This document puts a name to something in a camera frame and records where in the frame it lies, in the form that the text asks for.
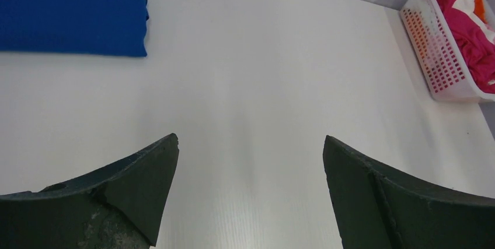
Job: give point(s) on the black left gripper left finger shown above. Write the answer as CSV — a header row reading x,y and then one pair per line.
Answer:
x,y
119,205

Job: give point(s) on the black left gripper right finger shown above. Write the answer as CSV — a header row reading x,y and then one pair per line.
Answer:
x,y
379,206

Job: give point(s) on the pink t-shirt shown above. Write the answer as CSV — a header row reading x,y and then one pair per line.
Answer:
x,y
476,50

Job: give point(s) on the white plastic laundry basket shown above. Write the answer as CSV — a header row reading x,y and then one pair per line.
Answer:
x,y
440,59

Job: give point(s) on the folded blue t-shirt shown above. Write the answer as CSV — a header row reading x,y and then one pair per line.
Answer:
x,y
100,27

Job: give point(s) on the orange t-shirt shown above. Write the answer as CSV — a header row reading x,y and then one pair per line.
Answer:
x,y
479,10

